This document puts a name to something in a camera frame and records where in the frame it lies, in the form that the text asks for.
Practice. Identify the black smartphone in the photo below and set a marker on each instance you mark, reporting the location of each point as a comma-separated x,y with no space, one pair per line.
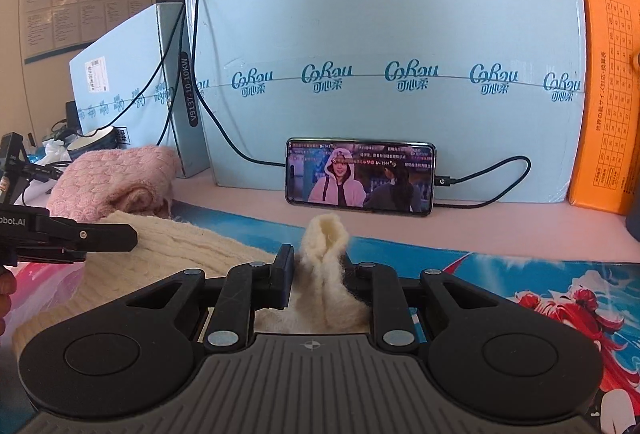
389,177

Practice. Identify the cream knitted sweater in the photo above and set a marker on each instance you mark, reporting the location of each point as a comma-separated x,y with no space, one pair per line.
319,301

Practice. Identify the wall notice board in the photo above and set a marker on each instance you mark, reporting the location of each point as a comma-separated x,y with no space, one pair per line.
85,3

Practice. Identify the pink knitted sweater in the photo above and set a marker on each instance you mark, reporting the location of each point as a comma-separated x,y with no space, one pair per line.
135,181

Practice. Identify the large light blue box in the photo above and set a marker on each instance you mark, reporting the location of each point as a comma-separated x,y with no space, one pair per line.
497,86

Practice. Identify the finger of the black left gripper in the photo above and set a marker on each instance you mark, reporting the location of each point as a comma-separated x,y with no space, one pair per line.
71,239

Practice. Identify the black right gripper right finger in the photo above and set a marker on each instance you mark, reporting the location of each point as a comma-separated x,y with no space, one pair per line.
379,287

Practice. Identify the person's left hand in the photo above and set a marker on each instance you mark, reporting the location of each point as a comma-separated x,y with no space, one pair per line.
7,289

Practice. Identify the small light blue box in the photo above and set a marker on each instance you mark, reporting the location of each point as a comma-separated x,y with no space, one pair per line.
136,79

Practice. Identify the orange cardboard box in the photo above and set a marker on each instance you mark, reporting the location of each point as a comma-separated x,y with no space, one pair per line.
606,170

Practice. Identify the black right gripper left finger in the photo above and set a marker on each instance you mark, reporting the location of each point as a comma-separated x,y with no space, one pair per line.
247,288

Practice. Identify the anime print desk mat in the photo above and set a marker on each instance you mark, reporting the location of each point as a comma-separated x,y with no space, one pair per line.
503,345

